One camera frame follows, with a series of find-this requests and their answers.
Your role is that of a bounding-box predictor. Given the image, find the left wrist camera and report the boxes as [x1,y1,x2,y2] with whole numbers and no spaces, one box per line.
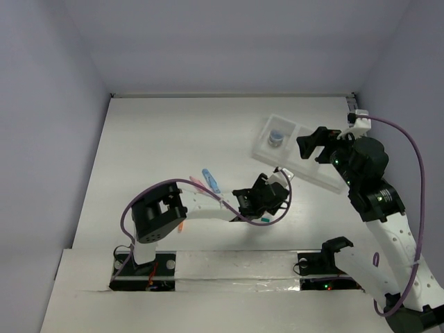
[266,167,294,187]

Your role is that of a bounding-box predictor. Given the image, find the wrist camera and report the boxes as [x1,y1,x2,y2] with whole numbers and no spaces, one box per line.
[338,109,372,139]
[266,167,294,187]

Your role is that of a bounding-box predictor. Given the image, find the blue highlighter pen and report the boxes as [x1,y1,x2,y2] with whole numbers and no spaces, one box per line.
[202,169,221,194]

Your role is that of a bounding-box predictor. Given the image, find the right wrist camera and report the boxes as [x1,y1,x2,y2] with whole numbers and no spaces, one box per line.
[338,109,372,139]

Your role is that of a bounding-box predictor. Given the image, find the pink highlighter pen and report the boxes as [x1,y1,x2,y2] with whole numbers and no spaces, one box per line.
[189,176,205,193]

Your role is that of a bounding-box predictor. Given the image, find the white compartment organizer tray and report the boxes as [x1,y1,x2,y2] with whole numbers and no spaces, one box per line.
[252,114,345,194]

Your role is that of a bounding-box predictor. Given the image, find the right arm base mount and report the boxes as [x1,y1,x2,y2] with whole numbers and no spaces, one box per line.
[293,237,361,291]

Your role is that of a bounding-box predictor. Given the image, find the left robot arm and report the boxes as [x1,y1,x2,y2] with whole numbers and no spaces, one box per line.
[128,168,293,275]

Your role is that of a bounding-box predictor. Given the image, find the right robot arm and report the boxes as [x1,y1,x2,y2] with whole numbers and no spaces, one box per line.
[296,126,443,332]

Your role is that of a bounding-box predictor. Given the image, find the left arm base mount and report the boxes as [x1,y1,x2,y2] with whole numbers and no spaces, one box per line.
[109,246,176,292]

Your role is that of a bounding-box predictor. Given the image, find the paper clip jar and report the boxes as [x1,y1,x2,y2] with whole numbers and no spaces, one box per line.
[267,129,285,148]

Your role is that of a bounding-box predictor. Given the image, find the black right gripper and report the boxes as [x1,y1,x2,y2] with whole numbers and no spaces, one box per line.
[297,125,363,188]

